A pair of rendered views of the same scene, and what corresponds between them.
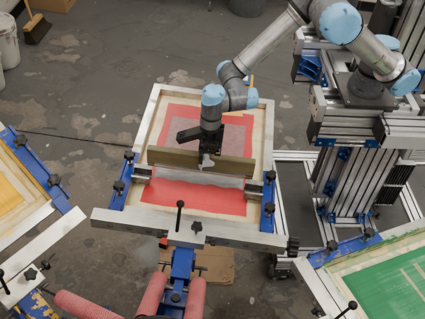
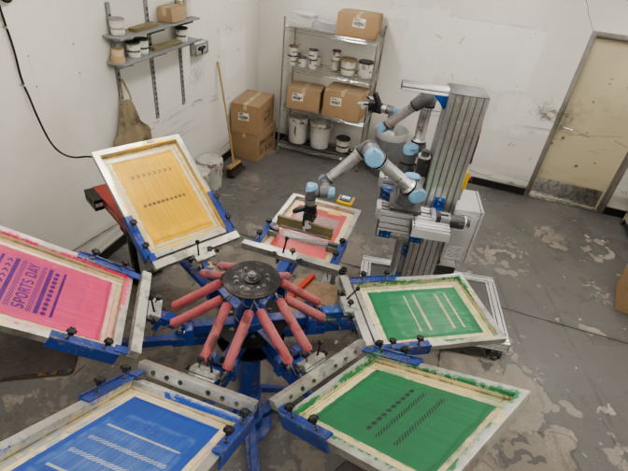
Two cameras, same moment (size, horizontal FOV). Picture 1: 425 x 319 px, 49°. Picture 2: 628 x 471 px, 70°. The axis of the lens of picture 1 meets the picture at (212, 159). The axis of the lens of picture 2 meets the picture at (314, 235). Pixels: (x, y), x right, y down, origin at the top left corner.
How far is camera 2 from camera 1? 149 cm
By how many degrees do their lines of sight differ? 14
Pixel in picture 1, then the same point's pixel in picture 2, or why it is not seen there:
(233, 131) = (332, 221)
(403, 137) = (421, 230)
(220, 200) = (313, 250)
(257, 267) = not seen: hidden behind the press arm
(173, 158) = (290, 222)
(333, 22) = (368, 155)
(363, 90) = (401, 201)
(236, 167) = (322, 231)
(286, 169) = (378, 268)
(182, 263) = (282, 266)
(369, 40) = (392, 168)
